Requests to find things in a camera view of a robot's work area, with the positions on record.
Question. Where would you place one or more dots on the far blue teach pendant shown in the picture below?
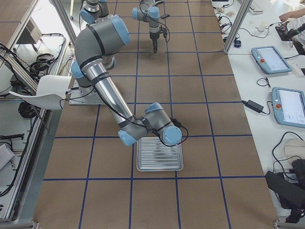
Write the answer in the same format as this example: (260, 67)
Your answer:
(270, 60)

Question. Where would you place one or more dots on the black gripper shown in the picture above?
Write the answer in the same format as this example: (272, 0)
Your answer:
(154, 40)

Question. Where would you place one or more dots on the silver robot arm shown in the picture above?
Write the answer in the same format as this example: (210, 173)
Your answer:
(95, 11)
(91, 45)

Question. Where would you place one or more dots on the near blue teach pendant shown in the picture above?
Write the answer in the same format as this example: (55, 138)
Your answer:
(288, 106)

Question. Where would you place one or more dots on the black power adapter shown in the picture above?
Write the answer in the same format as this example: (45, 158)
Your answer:
(253, 105)

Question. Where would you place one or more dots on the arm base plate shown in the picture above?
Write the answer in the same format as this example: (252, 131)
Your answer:
(84, 97)

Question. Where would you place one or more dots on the blue teach pendant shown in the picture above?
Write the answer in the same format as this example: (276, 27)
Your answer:
(288, 106)
(270, 60)

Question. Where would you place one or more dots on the aluminium frame post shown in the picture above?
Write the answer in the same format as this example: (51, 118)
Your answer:
(236, 25)

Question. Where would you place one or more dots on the ribbed metal tray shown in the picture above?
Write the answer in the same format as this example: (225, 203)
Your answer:
(153, 156)

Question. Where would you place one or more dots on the white paper cup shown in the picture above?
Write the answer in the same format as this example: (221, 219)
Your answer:
(262, 26)

